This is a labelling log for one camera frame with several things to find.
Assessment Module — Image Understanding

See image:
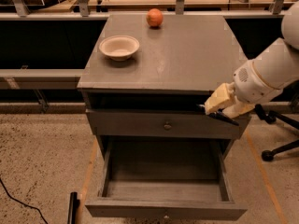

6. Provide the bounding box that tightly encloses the black floor cable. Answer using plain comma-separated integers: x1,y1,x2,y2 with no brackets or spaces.
0,178,50,224

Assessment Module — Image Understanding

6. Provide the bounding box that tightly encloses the open grey bottom drawer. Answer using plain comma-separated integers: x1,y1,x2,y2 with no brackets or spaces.
86,139,247,221

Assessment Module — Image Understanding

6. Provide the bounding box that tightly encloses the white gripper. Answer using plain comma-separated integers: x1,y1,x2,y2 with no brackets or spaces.
204,60,283,119

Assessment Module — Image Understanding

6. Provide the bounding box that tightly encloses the white paper bowl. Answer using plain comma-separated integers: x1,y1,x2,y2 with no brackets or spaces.
99,35,140,61

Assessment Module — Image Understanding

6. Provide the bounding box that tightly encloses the orange fruit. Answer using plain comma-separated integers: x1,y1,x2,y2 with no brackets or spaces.
146,8,164,27

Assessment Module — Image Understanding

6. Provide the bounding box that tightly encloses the closed grey middle drawer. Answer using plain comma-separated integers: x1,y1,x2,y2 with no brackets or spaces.
87,109,249,139

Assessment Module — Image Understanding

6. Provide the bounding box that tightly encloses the black bar on floor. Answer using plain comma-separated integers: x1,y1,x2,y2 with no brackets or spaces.
67,192,79,224

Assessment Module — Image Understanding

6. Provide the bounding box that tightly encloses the grey wooden drawer cabinet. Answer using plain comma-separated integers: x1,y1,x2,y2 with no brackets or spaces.
78,15,246,153

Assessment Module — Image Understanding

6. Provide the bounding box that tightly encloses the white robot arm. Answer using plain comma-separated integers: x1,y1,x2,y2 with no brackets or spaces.
204,2,299,119

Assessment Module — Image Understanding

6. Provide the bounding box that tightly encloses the black office chair base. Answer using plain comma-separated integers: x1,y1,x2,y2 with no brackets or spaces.
253,91,299,162

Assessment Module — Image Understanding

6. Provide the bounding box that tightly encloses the grey metal railing frame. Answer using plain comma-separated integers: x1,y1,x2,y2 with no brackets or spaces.
0,0,282,90

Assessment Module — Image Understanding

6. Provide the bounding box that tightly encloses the dark blue rxbar wrapper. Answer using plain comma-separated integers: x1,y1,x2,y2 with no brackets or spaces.
197,105,239,126

